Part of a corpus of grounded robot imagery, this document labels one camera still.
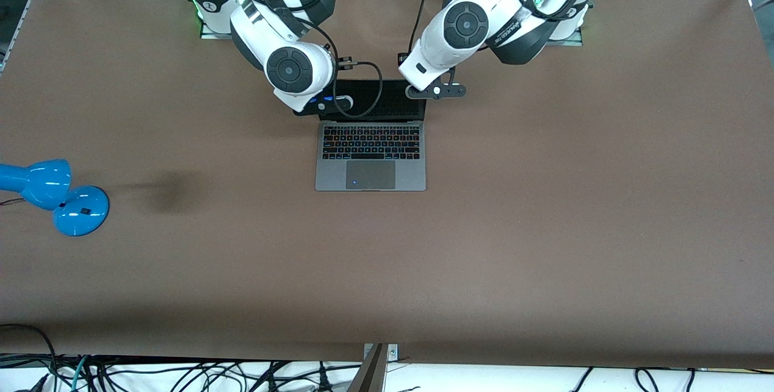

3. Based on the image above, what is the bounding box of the grey laptop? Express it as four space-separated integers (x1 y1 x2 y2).
314 79 428 192

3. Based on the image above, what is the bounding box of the brown table cover sheet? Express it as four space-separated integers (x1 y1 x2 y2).
0 0 774 370

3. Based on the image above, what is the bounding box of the blue desk lamp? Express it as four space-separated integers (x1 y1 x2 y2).
0 158 111 238

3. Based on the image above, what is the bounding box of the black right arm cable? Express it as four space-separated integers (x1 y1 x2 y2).
212 0 384 120

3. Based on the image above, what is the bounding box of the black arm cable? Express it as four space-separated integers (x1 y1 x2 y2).
212 0 384 120
410 0 584 55

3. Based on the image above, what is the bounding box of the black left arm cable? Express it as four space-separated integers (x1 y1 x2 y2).
410 0 584 55

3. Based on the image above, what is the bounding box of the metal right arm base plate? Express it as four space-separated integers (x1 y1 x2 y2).
199 17 239 41

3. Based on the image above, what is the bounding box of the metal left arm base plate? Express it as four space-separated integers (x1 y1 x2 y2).
544 26 585 47

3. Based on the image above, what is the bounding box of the aluminium frame post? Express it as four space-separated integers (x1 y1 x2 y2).
348 342 399 392

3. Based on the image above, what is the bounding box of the black looped floor cable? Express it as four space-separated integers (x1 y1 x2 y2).
0 323 59 392

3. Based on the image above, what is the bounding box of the teal cable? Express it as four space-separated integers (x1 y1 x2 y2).
70 354 90 392

